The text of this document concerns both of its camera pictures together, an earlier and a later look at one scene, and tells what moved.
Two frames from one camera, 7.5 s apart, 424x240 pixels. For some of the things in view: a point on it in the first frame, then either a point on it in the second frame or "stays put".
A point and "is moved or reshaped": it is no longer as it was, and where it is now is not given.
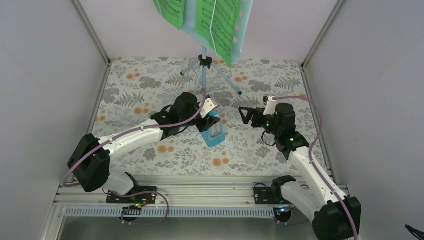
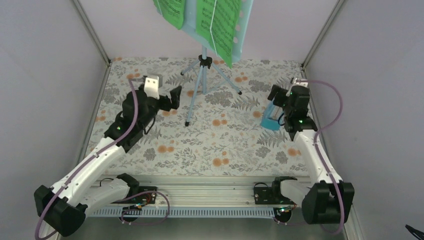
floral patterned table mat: [136, 89] stays put
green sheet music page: [217, 21] stays put
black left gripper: [207, 124] → [174, 97]
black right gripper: [257, 113] → [275, 89]
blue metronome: [215, 134] is moved or reshaped
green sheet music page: [171, 10] stays put
